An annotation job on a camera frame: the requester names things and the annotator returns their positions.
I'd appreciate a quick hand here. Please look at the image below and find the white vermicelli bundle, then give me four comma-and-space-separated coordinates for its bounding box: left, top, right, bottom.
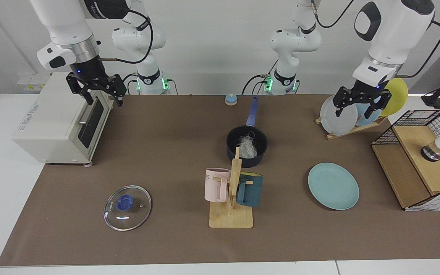
237, 132, 259, 159

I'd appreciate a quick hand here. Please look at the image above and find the glass lid with blue knob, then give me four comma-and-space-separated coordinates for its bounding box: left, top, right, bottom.
104, 185, 152, 231

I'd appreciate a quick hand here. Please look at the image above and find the light blue round plate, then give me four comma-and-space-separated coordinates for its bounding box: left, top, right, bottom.
353, 100, 382, 127

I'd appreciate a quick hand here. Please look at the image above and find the grey round plate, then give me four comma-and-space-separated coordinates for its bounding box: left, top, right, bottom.
320, 94, 358, 136

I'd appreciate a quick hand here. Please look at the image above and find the wooden plate rack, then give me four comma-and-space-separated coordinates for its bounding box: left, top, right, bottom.
315, 116, 388, 140

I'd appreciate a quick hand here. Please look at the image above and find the yellow round plate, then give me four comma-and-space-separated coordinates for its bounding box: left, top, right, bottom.
380, 78, 409, 117

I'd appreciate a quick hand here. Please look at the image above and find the teal round plate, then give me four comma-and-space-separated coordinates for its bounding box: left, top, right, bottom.
308, 163, 359, 210

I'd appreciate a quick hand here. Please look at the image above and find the pale toaster oven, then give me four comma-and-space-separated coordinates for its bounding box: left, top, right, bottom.
12, 72, 114, 168

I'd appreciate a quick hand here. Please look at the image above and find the brown table cloth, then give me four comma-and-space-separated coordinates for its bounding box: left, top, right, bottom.
0, 94, 440, 267

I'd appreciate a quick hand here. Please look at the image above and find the dark teal cup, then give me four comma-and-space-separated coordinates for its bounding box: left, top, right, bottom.
236, 173, 263, 207

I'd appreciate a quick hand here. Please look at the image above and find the pink ribbed cup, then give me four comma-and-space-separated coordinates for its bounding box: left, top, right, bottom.
204, 168, 231, 203

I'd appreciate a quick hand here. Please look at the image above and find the wooden cup stand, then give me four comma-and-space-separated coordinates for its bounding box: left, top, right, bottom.
209, 147, 254, 229

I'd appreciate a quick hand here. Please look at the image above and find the black base cable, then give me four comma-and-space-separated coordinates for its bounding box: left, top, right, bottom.
122, 73, 140, 95
242, 59, 280, 95

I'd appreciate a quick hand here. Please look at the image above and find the wire basket with wooden floor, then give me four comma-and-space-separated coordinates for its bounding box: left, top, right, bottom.
371, 109, 440, 212

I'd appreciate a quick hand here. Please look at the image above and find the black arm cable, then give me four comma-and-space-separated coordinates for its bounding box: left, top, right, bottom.
100, 8, 154, 65
312, 0, 440, 77

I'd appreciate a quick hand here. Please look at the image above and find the black pot with blue handle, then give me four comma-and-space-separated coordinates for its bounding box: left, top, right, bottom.
226, 96, 269, 168

